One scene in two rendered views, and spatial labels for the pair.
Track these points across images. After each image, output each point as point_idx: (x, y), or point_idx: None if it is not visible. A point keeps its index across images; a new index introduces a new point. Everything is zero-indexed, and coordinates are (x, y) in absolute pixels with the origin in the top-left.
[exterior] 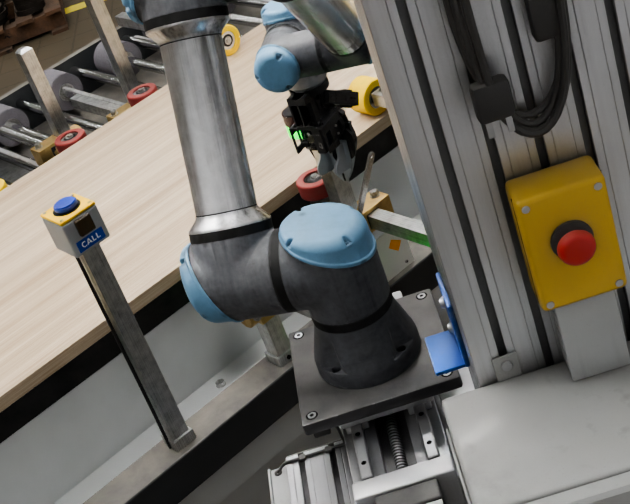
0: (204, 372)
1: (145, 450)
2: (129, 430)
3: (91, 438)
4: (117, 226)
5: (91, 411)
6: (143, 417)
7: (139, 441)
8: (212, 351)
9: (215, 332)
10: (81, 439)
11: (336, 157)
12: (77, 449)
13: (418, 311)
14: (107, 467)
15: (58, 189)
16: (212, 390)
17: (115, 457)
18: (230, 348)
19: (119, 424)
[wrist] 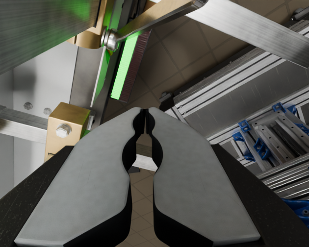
0: (8, 106)
1: (30, 160)
2: (9, 160)
3: (1, 185)
4: None
5: None
6: (8, 151)
7: (19, 155)
8: (0, 99)
9: None
10: None
11: (130, 158)
12: (1, 192)
13: None
14: (19, 172)
15: None
16: (27, 111)
17: (16, 166)
18: (5, 81)
19: (3, 168)
